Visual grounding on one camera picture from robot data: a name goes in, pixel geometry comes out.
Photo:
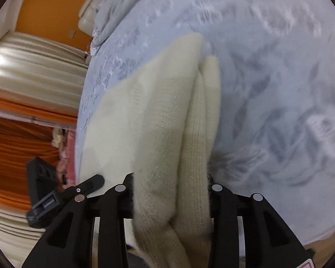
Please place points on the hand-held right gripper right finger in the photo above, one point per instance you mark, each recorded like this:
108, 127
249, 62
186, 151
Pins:
220, 203

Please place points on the pink cloth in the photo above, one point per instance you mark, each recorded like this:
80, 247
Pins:
71, 159

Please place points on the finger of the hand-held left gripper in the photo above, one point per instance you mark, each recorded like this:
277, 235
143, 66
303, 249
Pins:
89, 184

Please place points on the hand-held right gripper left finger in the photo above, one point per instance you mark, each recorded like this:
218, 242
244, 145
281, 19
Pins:
122, 201

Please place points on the cream knit cardigan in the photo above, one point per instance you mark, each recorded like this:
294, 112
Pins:
156, 145

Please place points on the beige padded headboard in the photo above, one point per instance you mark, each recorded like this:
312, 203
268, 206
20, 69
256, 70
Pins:
86, 19

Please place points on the silver metal bar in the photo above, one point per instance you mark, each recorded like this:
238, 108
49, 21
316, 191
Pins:
53, 121

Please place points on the orange curtain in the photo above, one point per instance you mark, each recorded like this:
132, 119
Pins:
16, 145

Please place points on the grey duvet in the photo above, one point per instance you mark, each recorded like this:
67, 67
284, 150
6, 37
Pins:
114, 8

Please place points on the beige plush cloth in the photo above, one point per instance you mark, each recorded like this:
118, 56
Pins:
58, 138

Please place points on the cream curtain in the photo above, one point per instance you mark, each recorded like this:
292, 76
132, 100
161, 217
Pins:
8, 220
36, 67

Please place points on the blue butterfly bed sheet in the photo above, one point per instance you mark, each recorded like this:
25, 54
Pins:
268, 89

